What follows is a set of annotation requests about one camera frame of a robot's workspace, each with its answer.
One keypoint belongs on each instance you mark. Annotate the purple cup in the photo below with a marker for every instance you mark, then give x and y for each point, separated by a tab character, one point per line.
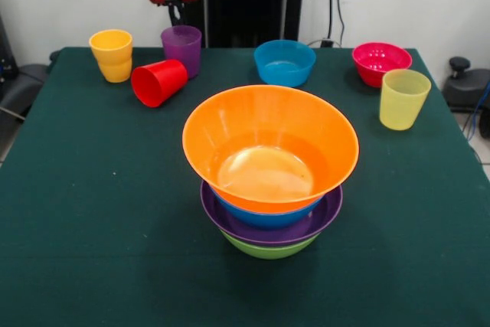
183	47

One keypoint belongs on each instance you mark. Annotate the red cup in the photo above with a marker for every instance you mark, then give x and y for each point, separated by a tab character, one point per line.
157	84

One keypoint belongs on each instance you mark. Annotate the large orange bowl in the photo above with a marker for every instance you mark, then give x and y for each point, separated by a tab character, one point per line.
268	131

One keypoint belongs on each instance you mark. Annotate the large blue bowl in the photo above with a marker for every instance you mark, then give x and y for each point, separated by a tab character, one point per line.
268	220

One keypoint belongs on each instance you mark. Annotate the purple bowl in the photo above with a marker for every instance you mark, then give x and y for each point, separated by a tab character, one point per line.
329	212

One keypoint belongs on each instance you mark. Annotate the green bowl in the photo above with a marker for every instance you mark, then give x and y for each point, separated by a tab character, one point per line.
270	252

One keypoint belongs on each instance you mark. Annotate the orange yellow cup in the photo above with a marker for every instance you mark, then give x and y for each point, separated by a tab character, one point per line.
113	59

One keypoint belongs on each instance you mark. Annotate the small blue bowl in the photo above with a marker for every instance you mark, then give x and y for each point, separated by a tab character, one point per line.
285	70

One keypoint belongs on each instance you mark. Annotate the black power plug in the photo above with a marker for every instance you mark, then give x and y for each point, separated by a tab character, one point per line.
326	42

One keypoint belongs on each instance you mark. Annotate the small red bowl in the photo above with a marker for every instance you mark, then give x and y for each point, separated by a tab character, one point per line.
383	59

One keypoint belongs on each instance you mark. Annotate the pale yellow translucent cup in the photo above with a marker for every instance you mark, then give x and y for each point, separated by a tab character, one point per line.
402	105

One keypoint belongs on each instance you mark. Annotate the dark green tablecloth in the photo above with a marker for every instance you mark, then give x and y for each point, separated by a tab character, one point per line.
115	288

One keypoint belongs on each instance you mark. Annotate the black floor device with knob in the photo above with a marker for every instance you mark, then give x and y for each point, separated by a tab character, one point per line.
467	89

